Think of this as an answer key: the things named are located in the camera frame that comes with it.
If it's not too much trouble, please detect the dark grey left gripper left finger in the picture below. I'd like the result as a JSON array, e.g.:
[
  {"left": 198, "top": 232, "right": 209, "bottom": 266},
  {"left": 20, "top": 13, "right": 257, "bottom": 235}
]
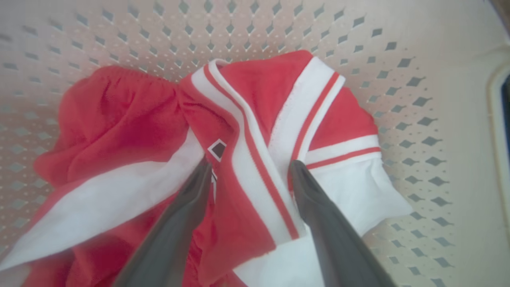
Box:
[{"left": 112, "top": 157, "right": 213, "bottom": 287}]

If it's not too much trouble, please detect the red and white jersey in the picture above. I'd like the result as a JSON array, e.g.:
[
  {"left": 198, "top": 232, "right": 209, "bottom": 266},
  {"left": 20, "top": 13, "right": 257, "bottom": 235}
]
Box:
[{"left": 0, "top": 49, "right": 414, "bottom": 287}]

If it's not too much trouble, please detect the cream perforated laundry basket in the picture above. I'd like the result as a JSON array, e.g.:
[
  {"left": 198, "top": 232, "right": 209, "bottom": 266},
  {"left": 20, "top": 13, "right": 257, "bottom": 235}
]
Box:
[{"left": 0, "top": 0, "right": 510, "bottom": 287}]

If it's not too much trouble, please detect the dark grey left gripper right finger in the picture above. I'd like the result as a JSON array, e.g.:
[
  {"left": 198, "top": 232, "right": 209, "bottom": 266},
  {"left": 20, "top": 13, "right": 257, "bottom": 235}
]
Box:
[{"left": 289, "top": 160, "right": 398, "bottom": 287}]

